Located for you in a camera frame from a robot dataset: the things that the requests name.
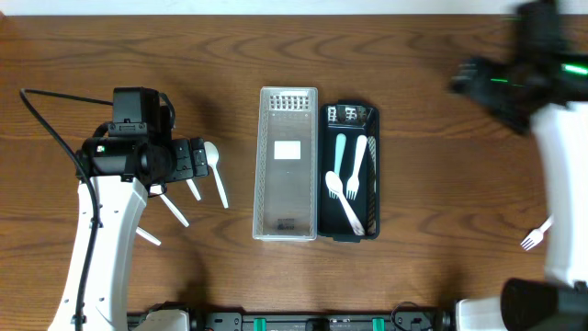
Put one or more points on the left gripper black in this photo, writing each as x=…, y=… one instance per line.
x=183, y=169

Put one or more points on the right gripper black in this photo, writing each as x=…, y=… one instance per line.
x=479, y=87

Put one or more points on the white plastic spoon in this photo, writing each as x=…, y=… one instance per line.
x=172, y=209
x=193, y=188
x=213, y=157
x=334, y=183
x=147, y=236

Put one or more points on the white plastic fork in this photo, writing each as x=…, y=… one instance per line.
x=352, y=184
x=339, y=150
x=536, y=235

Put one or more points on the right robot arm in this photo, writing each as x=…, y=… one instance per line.
x=541, y=90

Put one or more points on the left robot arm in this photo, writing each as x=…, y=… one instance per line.
x=127, y=160

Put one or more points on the clear plastic basket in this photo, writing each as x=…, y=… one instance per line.
x=285, y=189

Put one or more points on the black plastic basket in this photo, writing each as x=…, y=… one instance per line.
x=353, y=118

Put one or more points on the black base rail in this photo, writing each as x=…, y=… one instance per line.
x=178, y=316

